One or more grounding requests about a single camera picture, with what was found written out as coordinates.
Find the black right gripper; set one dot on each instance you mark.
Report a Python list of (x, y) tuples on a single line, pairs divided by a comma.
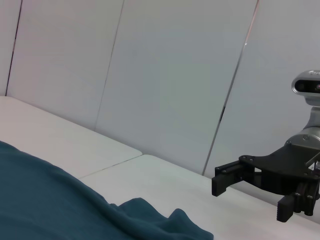
[(287, 170)]

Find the teal blue t-shirt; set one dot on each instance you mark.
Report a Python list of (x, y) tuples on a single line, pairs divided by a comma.
[(50, 200)]

